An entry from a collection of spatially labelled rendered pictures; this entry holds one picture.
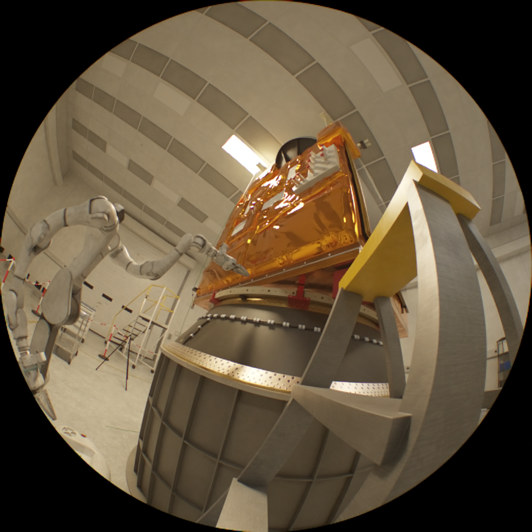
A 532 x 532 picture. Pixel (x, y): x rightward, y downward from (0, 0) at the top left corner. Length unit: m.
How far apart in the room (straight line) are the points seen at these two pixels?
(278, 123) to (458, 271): 4.14
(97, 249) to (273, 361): 0.95
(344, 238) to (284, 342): 0.57
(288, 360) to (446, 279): 0.76
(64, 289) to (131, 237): 8.35
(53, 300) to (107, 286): 7.74
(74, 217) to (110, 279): 7.88
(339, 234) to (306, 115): 3.40
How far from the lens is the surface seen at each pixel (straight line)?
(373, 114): 4.21
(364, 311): 1.25
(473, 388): 0.16
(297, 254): 1.06
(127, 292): 8.59
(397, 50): 4.37
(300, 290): 1.08
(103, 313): 8.58
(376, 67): 4.18
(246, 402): 0.81
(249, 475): 0.55
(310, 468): 0.91
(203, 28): 4.73
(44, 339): 1.03
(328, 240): 0.97
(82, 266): 0.98
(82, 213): 0.84
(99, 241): 0.98
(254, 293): 1.16
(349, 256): 0.87
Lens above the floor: 1.24
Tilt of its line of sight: 31 degrees up
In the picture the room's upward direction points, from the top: 15 degrees clockwise
